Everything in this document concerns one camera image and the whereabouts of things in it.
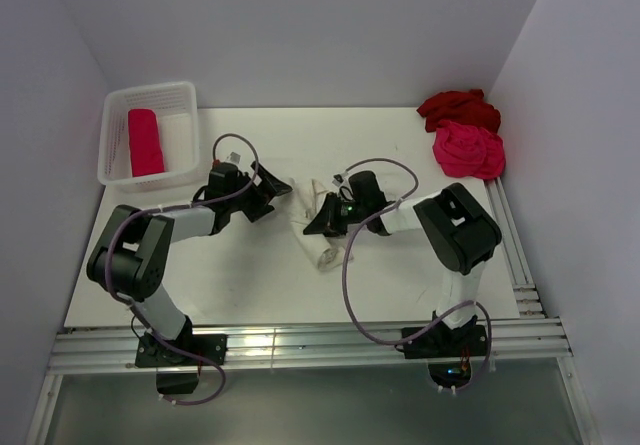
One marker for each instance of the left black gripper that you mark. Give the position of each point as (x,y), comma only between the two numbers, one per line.
(272,186)

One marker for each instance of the white t shirt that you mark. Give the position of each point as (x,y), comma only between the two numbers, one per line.
(303,204)

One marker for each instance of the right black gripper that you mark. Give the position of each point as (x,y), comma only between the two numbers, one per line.
(327,222)

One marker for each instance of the dark red t shirt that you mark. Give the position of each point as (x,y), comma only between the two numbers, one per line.
(462,107)

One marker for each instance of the aluminium rail frame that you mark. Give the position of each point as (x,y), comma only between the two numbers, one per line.
(326,384)

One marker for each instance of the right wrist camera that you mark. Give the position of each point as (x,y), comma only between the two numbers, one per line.
(341,180)

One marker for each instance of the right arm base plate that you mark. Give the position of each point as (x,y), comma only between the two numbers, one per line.
(470,340)

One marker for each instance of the rolled pink t shirt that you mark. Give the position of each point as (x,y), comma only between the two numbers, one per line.
(145,150)

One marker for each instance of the white plastic basket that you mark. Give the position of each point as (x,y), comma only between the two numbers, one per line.
(175,106)

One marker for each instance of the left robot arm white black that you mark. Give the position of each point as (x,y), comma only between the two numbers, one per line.
(130,256)

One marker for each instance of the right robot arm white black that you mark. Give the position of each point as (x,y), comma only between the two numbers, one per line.
(462,234)

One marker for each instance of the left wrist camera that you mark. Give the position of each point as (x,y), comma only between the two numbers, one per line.
(232,158)

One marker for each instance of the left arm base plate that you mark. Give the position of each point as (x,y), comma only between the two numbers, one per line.
(180,363)

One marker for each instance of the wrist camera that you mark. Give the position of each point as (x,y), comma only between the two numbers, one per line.
(232,158)
(341,180)

